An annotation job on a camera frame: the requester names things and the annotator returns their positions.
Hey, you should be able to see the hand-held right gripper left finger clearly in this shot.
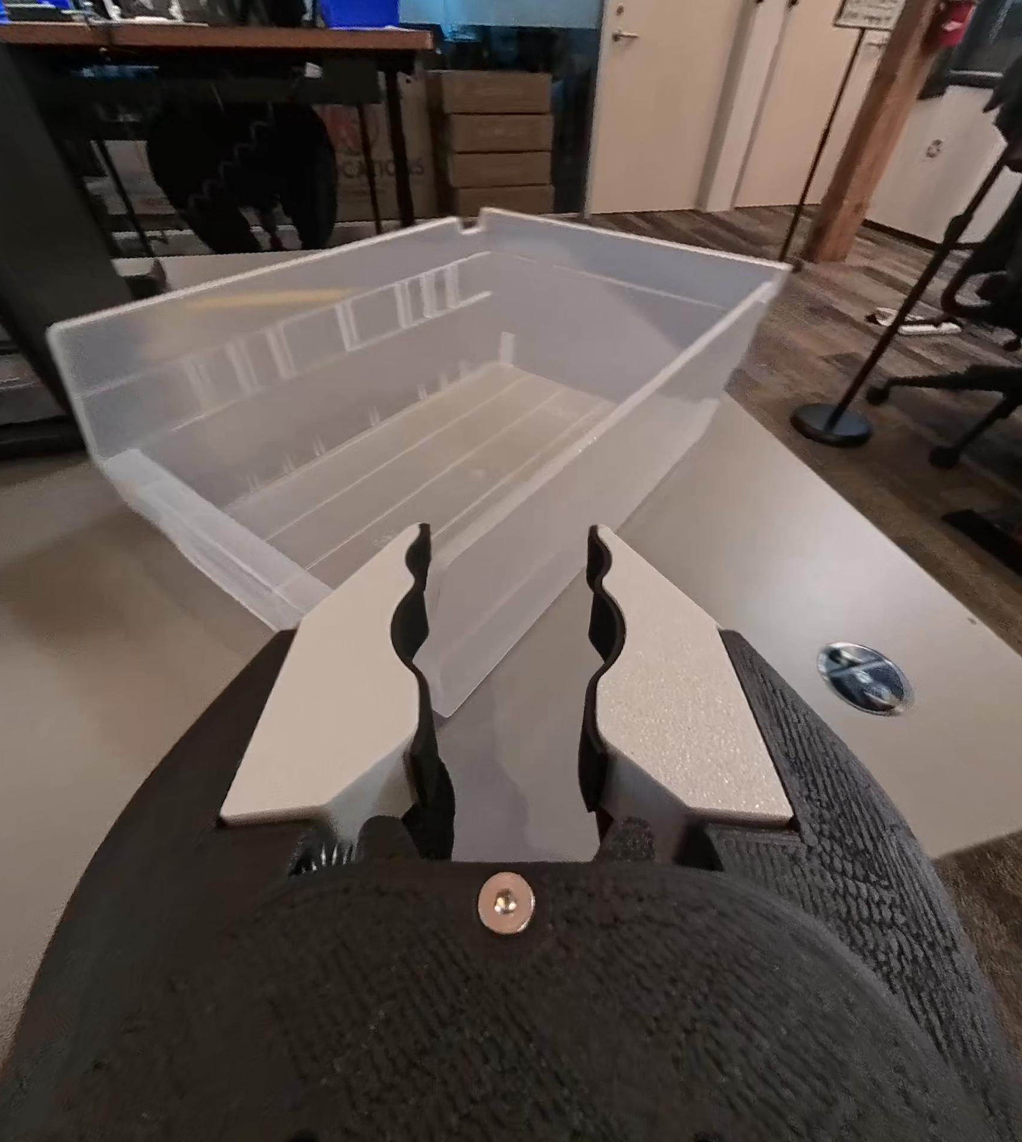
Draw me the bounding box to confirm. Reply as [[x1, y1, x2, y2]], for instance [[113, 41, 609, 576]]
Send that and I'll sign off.
[[219, 523, 458, 862]]

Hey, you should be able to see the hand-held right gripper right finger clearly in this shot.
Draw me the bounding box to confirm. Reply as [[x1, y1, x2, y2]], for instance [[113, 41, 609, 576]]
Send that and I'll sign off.
[[577, 525, 795, 863]]

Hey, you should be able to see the large clear plastic bin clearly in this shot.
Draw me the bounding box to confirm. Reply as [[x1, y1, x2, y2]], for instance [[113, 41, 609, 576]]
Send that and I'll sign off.
[[45, 207, 794, 722]]

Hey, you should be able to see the white recycling cabinet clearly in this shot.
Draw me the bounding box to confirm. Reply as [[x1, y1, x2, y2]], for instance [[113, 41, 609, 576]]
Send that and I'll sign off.
[[867, 84, 1022, 246]]

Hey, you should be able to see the white power strip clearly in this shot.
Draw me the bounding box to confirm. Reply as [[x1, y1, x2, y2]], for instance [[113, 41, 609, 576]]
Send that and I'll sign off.
[[867, 308, 962, 338]]

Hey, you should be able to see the printed cardboard box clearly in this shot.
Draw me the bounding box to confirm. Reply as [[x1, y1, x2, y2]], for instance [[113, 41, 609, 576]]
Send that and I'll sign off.
[[319, 76, 441, 224]]

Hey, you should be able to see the brown cardboard box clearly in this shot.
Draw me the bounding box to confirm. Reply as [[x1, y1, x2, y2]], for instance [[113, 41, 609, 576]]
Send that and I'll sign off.
[[450, 186, 556, 217], [429, 71, 555, 115], [444, 152, 555, 189], [441, 114, 555, 155]]

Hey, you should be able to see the white door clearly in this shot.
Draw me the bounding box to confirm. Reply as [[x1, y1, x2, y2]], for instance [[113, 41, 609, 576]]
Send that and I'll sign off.
[[586, 0, 757, 215], [736, 0, 886, 208]]

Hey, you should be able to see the brown wooden desk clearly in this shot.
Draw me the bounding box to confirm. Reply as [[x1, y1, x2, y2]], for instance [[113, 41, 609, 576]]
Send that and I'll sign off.
[[0, 20, 437, 262]]

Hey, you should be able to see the white sign on stand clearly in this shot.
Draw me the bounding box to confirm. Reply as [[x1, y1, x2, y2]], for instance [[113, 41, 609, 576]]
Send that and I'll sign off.
[[778, 0, 906, 264]]

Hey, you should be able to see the round desk cable grommet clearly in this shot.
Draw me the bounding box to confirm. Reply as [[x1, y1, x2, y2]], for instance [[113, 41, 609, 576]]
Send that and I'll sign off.
[[816, 642, 913, 715]]

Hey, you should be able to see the black coiled cable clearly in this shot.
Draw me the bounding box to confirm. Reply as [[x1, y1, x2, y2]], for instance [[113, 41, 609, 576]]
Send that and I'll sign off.
[[194, 111, 273, 235]]

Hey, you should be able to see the wooden support post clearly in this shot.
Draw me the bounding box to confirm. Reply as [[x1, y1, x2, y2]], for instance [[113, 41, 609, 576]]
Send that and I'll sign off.
[[803, 0, 940, 264]]

